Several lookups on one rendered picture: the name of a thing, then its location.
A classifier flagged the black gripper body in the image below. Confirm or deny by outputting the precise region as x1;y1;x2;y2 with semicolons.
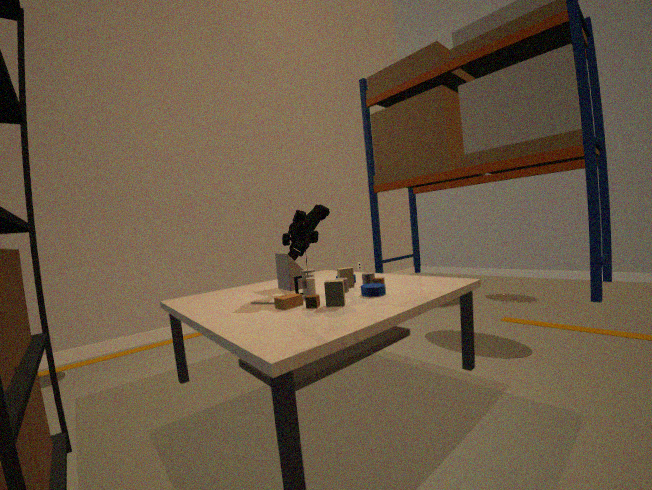
282;227;319;246

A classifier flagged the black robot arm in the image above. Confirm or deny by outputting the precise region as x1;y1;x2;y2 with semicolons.
288;204;330;261

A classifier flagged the glass french press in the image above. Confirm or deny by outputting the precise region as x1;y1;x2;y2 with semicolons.
294;243;316;301

